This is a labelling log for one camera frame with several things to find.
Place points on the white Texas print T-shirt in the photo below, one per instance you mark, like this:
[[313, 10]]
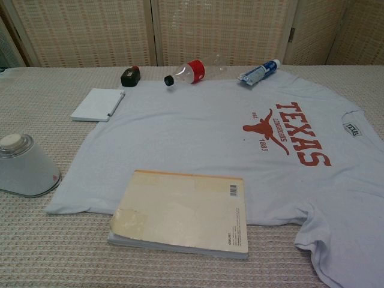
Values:
[[180, 126]]

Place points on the clear bottle with red label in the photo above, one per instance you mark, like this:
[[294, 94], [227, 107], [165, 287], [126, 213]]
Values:
[[195, 72]]

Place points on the cream cover book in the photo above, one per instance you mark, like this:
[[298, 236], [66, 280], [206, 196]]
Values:
[[180, 216]]

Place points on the small black red device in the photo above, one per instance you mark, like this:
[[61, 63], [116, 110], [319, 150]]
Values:
[[130, 78]]

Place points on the blue white toothpaste tube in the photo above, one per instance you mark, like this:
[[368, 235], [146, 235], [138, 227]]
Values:
[[258, 73]]

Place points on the white flat box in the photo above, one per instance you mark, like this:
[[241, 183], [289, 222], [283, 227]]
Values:
[[96, 105]]

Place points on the wicker folding screen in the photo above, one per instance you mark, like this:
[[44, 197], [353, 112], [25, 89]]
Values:
[[90, 30]]

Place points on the beige woven tablecloth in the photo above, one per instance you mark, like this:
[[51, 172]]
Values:
[[45, 240]]

